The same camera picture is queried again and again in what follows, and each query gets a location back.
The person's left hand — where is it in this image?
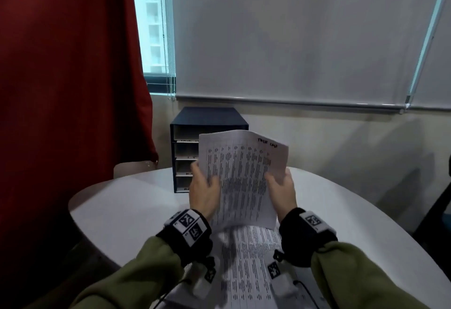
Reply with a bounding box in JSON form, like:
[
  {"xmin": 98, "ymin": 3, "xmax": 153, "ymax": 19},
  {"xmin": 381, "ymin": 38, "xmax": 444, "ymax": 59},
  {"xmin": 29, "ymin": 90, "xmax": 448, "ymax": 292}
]
[{"xmin": 189, "ymin": 162, "xmax": 223, "ymax": 221}]

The person's right hand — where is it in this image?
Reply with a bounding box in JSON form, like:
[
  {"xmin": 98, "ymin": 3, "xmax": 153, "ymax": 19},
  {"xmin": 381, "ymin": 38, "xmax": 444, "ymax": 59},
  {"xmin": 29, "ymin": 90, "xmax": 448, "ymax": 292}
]
[{"xmin": 264, "ymin": 168, "xmax": 298, "ymax": 223}]

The white printed paper sheet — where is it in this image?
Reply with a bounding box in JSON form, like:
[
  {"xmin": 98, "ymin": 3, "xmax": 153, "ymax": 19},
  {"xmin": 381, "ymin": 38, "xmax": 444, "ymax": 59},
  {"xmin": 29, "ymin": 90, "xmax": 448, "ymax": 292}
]
[{"xmin": 198, "ymin": 129, "xmax": 289, "ymax": 230}]

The pile of printed papers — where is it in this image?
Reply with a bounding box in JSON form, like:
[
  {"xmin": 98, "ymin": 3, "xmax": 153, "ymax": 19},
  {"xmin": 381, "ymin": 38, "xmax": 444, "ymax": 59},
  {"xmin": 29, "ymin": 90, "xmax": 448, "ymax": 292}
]
[{"xmin": 155, "ymin": 226, "xmax": 328, "ymax": 309}]

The dark blue paper tray organizer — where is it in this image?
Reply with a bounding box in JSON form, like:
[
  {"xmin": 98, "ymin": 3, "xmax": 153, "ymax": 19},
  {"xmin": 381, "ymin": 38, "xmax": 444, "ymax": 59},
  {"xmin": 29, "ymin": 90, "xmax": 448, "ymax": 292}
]
[{"xmin": 170, "ymin": 106, "xmax": 250, "ymax": 195}]

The person's left forearm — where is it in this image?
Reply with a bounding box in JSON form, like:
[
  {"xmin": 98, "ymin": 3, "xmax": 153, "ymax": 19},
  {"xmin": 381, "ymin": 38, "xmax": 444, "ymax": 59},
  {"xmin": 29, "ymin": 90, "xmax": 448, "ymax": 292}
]
[{"xmin": 69, "ymin": 236, "xmax": 184, "ymax": 309}]

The person's right forearm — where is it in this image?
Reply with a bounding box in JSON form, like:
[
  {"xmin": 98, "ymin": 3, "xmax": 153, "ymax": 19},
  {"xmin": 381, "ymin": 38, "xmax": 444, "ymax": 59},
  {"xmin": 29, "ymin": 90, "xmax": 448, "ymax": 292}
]
[{"xmin": 310, "ymin": 241, "xmax": 432, "ymax": 309}]

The black right wrist band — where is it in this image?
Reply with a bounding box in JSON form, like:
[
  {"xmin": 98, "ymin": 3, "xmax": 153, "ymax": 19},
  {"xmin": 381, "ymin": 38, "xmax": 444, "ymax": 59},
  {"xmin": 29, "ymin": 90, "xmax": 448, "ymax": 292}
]
[{"xmin": 278, "ymin": 207, "xmax": 338, "ymax": 269}]

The black wrist band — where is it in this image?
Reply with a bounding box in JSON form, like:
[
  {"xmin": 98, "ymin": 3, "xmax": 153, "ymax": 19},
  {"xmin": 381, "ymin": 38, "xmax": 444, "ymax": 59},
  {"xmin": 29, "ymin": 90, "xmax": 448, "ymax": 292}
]
[
  {"xmin": 156, "ymin": 208, "xmax": 214, "ymax": 267},
  {"xmin": 278, "ymin": 207, "xmax": 338, "ymax": 269}
]

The black left wrist band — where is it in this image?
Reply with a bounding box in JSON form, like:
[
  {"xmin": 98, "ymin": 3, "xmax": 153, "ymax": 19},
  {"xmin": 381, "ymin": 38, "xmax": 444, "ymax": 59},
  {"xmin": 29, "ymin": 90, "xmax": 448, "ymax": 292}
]
[{"xmin": 156, "ymin": 208, "xmax": 214, "ymax": 267}]

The beige chair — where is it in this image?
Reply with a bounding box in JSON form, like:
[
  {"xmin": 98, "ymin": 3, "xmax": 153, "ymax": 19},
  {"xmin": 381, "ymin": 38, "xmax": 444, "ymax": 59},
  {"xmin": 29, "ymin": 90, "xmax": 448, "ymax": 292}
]
[{"xmin": 112, "ymin": 160, "xmax": 157, "ymax": 179}]

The dark chair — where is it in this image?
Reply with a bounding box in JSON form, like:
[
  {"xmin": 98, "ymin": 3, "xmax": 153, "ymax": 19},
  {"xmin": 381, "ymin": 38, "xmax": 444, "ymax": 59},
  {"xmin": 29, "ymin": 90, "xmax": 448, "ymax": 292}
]
[{"xmin": 412, "ymin": 155, "xmax": 451, "ymax": 237}]

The wide white roller blind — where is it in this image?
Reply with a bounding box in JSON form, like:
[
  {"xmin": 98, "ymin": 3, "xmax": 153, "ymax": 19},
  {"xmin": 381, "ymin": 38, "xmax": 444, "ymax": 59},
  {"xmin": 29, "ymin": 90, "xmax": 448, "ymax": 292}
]
[{"xmin": 171, "ymin": 0, "xmax": 448, "ymax": 114}]

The window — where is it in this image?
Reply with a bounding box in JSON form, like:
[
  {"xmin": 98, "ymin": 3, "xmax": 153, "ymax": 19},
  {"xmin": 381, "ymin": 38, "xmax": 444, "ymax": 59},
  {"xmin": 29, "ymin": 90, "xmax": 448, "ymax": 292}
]
[{"xmin": 130, "ymin": 0, "xmax": 177, "ymax": 94}]

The red curtain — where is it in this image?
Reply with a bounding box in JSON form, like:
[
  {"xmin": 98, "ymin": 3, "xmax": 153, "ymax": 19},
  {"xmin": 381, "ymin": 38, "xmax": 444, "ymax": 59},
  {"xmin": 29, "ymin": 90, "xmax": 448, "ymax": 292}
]
[{"xmin": 0, "ymin": 0, "xmax": 158, "ymax": 249}]

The narrow white roller blind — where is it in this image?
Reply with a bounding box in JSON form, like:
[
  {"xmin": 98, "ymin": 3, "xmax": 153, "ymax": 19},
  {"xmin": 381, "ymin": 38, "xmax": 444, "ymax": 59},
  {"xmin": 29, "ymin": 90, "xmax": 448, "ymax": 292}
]
[{"xmin": 410, "ymin": 0, "xmax": 451, "ymax": 111}]

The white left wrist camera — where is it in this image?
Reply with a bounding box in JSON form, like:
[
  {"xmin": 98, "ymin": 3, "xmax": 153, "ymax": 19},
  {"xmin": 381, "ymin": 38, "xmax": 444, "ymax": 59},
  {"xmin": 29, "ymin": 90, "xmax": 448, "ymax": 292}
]
[{"xmin": 181, "ymin": 257, "xmax": 218, "ymax": 299}]

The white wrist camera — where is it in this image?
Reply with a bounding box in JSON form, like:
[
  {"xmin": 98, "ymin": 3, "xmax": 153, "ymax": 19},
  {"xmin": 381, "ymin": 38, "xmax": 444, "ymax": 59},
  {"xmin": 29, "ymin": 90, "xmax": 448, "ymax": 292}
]
[
  {"xmin": 181, "ymin": 257, "xmax": 218, "ymax": 299},
  {"xmin": 266, "ymin": 250, "xmax": 298, "ymax": 297}
]

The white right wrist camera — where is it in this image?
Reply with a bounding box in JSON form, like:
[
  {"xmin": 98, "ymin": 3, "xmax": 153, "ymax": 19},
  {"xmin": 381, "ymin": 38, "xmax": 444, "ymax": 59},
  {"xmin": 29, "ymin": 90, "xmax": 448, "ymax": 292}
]
[{"xmin": 266, "ymin": 250, "xmax": 298, "ymax": 297}]

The black cable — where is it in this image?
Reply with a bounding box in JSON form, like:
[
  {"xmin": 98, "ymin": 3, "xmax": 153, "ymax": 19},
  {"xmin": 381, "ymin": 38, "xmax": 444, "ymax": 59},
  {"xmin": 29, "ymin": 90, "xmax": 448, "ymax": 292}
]
[
  {"xmin": 151, "ymin": 277, "xmax": 187, "ymax": 309},
  {"xmin": 294, "ymin": 278, "xmax": 321, "ymax": 309}
]

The bead chain blind cord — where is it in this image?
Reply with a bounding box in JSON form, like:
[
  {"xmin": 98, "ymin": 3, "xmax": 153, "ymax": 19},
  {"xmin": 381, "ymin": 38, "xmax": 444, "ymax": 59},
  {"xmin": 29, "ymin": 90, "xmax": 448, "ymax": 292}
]
[{"xmin": 160, "ymin": 0, "xmax": 177, "ymax": 101}]

